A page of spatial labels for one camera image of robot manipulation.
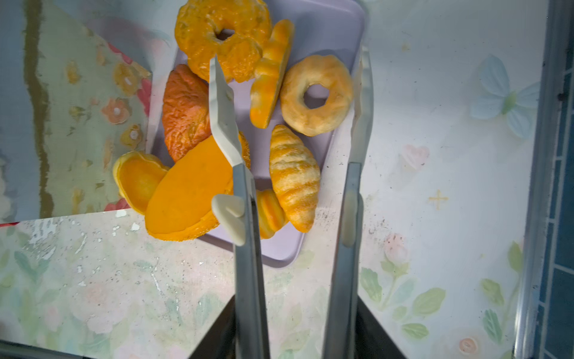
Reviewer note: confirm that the small round yellow bun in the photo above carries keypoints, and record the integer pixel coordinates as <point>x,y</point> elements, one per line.
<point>137,176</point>

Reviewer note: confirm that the large sesame oval bread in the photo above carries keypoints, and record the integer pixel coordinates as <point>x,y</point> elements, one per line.
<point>181,206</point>

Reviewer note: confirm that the aluminium corner post right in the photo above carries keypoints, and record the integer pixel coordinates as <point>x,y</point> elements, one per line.
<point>544,323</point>

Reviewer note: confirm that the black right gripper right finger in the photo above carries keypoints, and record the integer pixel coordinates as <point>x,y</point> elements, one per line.
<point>371,340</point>

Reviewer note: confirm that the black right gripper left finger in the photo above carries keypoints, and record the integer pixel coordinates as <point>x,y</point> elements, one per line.
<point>219,341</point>

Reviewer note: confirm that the long striped bread stick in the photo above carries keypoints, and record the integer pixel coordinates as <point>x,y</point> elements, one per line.
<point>269,73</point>

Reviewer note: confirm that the golden croissant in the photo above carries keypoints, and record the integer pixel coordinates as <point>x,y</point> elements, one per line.
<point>295,177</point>

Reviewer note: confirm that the dark orange crusty bread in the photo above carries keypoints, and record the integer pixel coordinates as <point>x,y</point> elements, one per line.
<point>185,112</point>

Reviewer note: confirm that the striped yellow bun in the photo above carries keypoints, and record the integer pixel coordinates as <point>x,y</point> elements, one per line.
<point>271,217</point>

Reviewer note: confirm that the floral paper bag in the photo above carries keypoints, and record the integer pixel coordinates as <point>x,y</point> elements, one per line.
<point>71,105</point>

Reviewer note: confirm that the orange ring bread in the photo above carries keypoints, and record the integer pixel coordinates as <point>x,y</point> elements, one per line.
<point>235,32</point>

